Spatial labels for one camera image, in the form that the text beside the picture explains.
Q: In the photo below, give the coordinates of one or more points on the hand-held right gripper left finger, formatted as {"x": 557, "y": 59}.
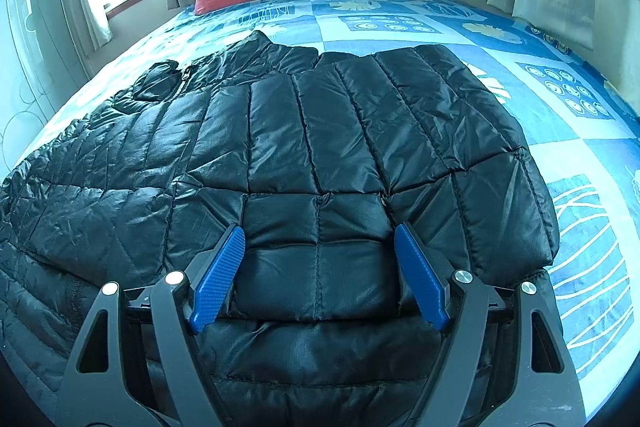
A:
{"x": 220, "y": 277}

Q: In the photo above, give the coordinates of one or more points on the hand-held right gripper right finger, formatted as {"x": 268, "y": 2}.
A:
{"x": 420, "y": 277}

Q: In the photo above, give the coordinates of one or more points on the black puffer jacket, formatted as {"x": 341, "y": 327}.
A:
{"x": 300, "y": 147}

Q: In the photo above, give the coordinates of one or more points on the blue patterned bedsheet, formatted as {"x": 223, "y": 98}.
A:
{"x": 550, "y": 132}

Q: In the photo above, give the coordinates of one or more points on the glass wardrobe door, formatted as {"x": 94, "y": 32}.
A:
{"x": 35, "y": 47}

